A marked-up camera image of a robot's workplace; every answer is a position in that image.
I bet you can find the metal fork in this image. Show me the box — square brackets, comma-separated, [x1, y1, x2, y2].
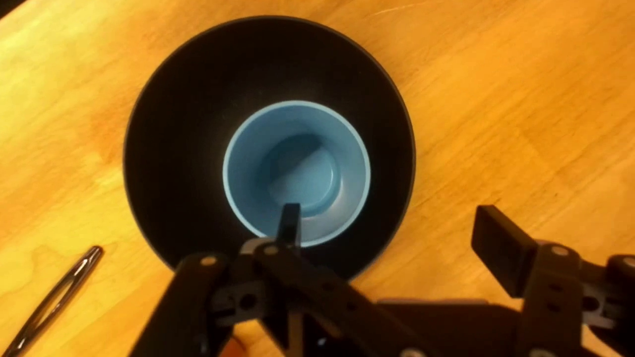
[0, 244, 105, 357]

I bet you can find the black bowl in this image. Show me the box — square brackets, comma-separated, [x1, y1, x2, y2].
[121, 16, 419, 284]

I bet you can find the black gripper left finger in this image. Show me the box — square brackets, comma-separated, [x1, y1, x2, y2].
[127, 202, 425, 357]

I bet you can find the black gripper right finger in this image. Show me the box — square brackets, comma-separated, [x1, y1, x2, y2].
[472, 204, 635, 357]

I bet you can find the light blue plastic cup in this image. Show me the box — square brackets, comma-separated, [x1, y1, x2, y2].
[220, 99, 373, 250]

